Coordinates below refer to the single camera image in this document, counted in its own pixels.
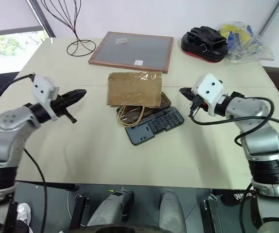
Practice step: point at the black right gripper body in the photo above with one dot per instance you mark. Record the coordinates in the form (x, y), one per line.
(197, 103)

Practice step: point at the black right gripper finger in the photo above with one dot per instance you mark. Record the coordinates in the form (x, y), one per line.
(186, 90)
(188, 96)

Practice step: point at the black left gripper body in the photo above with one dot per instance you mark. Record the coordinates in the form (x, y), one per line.
(59, 107)

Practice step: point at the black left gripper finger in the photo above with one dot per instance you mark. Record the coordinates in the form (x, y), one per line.
(77, 92)
(74, 100)

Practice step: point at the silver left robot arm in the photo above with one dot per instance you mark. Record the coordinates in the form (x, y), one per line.
(10, 121)

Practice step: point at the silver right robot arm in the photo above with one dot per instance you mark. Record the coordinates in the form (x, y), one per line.
(258, 136)

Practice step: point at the dark screwdriver bit case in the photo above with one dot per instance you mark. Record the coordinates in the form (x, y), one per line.
(154, 124)

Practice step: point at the black red boxing pad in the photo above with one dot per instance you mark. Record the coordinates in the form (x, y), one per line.
(204, 42)

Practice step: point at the brown paper bag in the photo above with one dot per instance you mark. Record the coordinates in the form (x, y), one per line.
(134, 89)

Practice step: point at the wooden framed grey board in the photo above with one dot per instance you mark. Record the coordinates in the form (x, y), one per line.
(132, 49)

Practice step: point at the clear plastic bag with items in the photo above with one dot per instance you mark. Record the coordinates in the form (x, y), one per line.
(247, 42)

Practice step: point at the black shoe with white print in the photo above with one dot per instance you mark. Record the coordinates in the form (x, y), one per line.
(238, 196)

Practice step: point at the white roller window blind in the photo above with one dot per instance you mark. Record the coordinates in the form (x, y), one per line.
(5, 14)

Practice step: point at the grey right robot leg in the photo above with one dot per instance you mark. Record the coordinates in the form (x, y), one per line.
(172, 211)

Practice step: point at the grey robot leg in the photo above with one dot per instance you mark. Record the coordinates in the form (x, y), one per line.
(172, 211)
(110, 208)

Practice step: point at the grey left robot leg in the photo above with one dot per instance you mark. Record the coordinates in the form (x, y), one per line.
(110, 208)

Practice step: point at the white sneaker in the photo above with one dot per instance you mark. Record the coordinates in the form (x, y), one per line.
(23, 214)

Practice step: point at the aluminium profile bar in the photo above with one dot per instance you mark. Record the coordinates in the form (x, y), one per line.
(273, 15)

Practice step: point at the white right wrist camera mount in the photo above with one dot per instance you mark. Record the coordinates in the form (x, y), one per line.
(208, 91)

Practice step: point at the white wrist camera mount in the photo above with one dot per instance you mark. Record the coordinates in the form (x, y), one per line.
(42, 87)
(208, 91)

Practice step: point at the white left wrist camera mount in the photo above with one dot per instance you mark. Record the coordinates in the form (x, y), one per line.
(42, 87)

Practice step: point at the dark window frame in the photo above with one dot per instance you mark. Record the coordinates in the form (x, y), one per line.
(43, 19)

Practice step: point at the black table leg bracket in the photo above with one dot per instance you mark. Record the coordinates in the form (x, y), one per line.
(79, 211)
(212, 213)

